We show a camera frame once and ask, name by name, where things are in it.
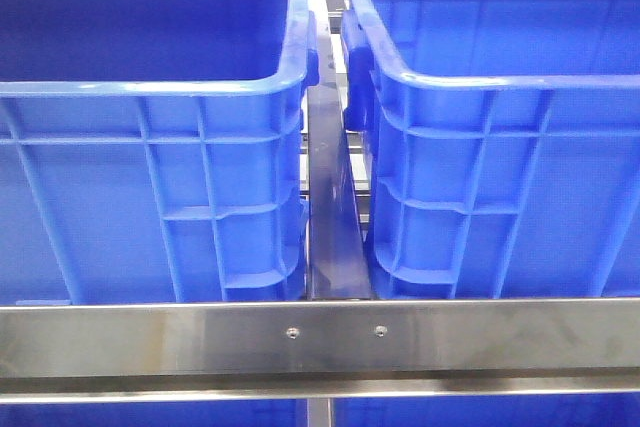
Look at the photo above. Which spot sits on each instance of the blue bin holding buttons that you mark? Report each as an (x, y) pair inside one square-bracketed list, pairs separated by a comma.
[(150, 150)]

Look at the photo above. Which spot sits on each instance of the steel rack centre divider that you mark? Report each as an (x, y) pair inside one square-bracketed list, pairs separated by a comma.
[(337, 264)]

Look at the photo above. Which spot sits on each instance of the empty blue target bin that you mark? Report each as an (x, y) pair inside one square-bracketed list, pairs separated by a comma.
[(503, 142)]

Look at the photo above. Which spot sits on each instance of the steel rack front rail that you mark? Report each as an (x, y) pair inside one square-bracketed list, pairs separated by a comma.
[(183, 352)]

